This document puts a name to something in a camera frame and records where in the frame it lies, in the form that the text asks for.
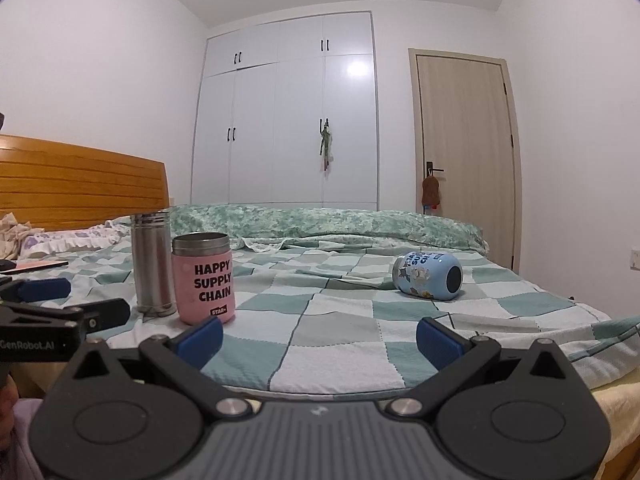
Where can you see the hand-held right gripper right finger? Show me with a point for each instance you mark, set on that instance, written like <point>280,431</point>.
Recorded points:
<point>439,344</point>

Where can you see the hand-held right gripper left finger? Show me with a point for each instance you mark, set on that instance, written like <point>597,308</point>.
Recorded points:
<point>200,344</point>

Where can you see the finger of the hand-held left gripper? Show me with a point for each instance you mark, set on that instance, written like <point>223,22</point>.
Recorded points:
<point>44,288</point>
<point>107,312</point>

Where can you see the blue printed cup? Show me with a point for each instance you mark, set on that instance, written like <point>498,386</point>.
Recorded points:
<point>425,276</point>

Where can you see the person's left forearm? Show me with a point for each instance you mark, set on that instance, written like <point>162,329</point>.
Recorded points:
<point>15,435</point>

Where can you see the pink cup with steel rim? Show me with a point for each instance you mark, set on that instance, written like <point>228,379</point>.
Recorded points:
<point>205,280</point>

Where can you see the pink flat book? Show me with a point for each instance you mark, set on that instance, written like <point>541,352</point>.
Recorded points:
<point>37,265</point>

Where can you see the purple floral pillow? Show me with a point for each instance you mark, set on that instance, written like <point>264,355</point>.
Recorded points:
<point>75,239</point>

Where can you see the beige crumpled cloth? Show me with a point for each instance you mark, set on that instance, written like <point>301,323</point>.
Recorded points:
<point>10,235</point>

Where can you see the stainless steel thermos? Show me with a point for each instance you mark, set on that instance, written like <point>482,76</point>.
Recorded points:
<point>152,265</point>

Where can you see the green checked bedsheet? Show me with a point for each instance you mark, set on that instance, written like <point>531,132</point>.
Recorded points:
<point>340,310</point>

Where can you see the wooden headboard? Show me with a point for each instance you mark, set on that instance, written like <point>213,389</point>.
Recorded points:
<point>85,185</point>

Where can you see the brown hanging pouch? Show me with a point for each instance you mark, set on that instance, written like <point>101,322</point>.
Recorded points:
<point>431,192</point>

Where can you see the green floral quilt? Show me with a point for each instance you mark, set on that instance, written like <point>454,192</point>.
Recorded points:
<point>325,225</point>

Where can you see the light wooden door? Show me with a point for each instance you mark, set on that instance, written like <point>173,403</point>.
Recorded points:
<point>465,160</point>

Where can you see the yellow mattress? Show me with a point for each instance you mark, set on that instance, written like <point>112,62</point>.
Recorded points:
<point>622,420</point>

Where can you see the green hanging ornament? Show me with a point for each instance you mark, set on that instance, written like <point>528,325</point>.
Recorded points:
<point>326,145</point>

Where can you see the white wardrobe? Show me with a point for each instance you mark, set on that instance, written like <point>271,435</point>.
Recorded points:
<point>285,120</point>

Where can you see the white wall socket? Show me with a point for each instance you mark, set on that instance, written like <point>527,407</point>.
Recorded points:
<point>636,258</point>

